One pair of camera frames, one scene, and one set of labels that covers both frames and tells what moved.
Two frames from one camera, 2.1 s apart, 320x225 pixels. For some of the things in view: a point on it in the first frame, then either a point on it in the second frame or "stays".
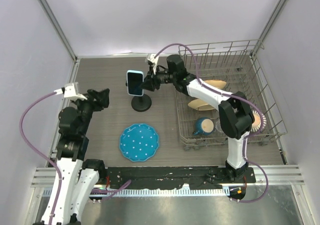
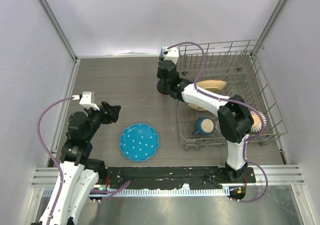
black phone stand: (140, 103) -> (163, 85)
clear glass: (218, 129) stays
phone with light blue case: (134, 79) -> (162, 55)
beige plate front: (199, 105) stays
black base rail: (117, 178) stays
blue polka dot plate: (139, 142) stays
